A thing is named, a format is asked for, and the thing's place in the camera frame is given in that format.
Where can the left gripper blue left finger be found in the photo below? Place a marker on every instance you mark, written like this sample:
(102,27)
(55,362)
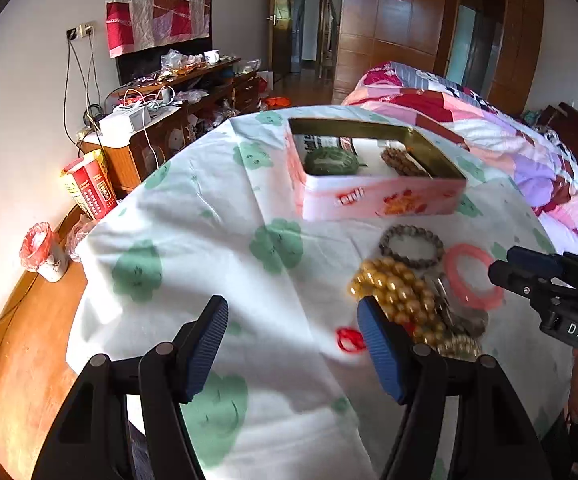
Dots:
(202,344)

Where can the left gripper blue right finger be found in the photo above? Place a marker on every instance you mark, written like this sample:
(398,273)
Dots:
(387,344)

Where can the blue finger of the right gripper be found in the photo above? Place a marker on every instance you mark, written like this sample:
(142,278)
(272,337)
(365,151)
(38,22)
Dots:
(545,266)
(520,278)

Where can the brown wooden bead mala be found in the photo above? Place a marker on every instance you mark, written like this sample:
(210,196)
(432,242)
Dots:
(403,163)

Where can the green jade bangle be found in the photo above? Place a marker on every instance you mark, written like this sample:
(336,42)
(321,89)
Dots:
(330,162)

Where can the wooden bedroom door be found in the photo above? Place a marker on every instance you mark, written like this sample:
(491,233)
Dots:
(279,19)

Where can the silver bangle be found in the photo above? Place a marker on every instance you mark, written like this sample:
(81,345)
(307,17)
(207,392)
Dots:
(457,316)

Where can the pink patchwork quilt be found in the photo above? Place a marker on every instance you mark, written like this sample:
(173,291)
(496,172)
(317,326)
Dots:
(543,168)

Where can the white cloth with green clouds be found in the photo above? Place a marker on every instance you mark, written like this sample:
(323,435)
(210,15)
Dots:
(286,397)

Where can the pink cookie tin box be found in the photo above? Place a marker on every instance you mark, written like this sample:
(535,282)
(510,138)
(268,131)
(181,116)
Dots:
(359,197)

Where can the paper leaflet in tin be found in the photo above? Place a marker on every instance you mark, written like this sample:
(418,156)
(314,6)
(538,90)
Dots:
(367,151)

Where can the red yellow gift bag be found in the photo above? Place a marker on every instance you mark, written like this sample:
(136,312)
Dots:
(87,181)

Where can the red plastic bag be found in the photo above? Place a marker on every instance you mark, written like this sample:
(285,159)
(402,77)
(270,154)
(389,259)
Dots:
(36,246)

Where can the wooden TV cabinet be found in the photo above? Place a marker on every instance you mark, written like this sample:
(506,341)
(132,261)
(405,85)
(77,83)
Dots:
(182,110)

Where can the white box on cabinet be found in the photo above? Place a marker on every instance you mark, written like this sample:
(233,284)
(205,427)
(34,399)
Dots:
(118,127)

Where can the orange item on floor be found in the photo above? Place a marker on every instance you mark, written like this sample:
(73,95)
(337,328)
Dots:
(275,103)

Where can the wooden wardrobe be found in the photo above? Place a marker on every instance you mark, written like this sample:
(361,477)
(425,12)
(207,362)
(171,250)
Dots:
(420,33)

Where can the black television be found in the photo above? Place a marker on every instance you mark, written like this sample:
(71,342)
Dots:
(133,65)

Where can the red patchwork TV cover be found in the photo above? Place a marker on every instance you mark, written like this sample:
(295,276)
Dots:
(137,25)

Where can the red string knot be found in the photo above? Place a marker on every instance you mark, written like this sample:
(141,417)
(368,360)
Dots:
(350,340)

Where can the wall power socket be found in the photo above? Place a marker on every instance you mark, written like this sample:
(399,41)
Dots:
(80,31)

